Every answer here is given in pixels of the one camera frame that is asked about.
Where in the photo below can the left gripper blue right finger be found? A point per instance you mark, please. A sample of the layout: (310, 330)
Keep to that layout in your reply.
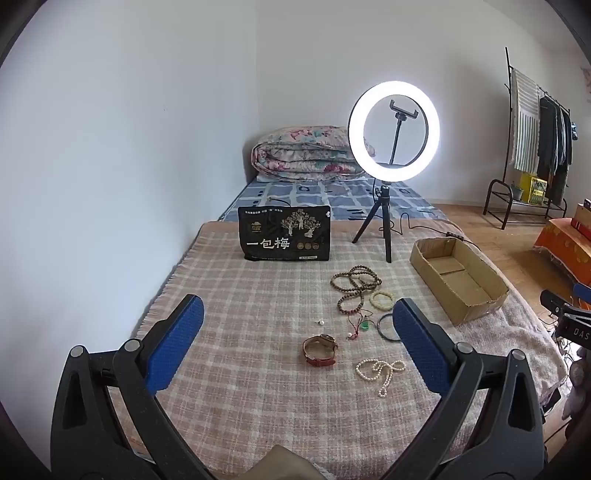
(488, 421)

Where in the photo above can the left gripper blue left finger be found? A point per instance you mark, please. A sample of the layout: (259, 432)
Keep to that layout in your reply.
(107, 422)

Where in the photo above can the dark blue bangle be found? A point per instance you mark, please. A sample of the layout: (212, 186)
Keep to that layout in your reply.
(386, 329)

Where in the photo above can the red cord jade pendant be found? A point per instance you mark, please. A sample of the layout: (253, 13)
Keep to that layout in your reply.
(358, 322)

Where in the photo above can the orange cloth covered furniture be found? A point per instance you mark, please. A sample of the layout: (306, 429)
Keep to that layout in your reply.
(567, 240)

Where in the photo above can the cardboard box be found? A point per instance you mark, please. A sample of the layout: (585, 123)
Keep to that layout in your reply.
(465, 285)

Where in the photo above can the black clothes rack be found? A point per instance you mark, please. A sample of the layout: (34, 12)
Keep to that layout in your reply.
(503, 202)

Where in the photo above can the yellow box on rack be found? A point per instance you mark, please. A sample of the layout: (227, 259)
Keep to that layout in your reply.
(533, 189)

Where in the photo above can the dark hanging clothes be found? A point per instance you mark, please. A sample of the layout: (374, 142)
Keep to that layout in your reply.
(555, 148)

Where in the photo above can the pink plaid blanket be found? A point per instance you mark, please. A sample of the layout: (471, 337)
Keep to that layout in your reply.
(244, 386)

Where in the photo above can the striped hanging towel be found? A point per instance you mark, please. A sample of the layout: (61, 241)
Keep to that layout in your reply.
(525, 123)

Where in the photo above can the black tripod stand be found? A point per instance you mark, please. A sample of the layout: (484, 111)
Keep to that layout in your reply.
(381, 209)

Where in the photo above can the blue checked bed sheet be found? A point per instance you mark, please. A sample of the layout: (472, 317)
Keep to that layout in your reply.
(349, 199)

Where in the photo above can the black phone holder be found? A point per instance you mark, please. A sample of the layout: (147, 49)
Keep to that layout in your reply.
(401, 116)

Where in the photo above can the black snack bag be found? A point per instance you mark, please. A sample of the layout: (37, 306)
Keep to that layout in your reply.
(284, 233)

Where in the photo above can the folded floral quilt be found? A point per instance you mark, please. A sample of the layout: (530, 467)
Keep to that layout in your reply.
(318, 152)

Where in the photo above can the white ring light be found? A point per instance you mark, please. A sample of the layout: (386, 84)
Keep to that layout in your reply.
(374, 104)

